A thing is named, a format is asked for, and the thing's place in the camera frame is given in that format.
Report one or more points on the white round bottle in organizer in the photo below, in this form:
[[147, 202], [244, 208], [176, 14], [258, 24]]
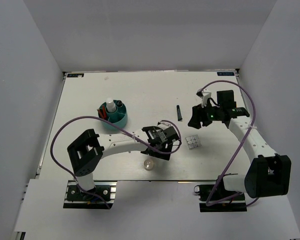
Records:
[[110, 105]]

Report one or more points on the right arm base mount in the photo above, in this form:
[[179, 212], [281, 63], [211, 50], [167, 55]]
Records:
[[229, 203]]

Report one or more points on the clear eyeshadow palette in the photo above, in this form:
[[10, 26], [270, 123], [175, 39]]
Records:
[[193, 142]]

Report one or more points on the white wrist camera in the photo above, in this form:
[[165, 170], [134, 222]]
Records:
[[165, 123], [204, 94]]

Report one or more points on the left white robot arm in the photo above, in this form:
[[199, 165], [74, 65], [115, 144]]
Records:
[[86, 151]]

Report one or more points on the white bottle black cap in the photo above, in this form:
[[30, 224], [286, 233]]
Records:
[[119, 103]]

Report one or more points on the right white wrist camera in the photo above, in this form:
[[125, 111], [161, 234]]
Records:
[[204, 94]]

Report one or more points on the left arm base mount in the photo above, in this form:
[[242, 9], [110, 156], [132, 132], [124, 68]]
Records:
[[102, 197]]

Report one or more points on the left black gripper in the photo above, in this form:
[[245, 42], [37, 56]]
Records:
[[165, 156]]

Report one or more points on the black mascara tube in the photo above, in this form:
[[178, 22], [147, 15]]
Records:
[[179, 115]]

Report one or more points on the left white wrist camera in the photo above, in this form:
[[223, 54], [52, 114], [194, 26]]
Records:
[[165, 123]]

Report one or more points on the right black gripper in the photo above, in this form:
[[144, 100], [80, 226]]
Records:
[[198, 115]]

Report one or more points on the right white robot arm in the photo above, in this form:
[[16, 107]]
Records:
[[269, 172]]

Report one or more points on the small round cream jar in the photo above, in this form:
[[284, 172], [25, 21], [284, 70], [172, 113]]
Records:
[[148, 164]]

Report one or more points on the teal round organizer container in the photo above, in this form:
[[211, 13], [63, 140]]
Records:
[[119, 118]]

